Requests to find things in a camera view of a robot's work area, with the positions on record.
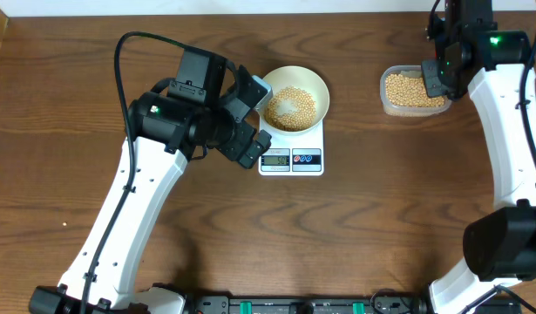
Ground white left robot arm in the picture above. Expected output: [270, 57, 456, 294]
[29, 69, 273, 313]

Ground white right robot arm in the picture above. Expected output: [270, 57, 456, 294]
[413, 0, 536, 313]

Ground white digital kitchen scale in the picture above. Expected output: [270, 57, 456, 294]
[258, 119, 324, 176]

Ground clear plastic soybean container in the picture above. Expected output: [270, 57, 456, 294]
[380, 65, 451, 118]

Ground soybeans pile in bowl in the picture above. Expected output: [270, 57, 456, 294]
[263, 86, 316, 132]

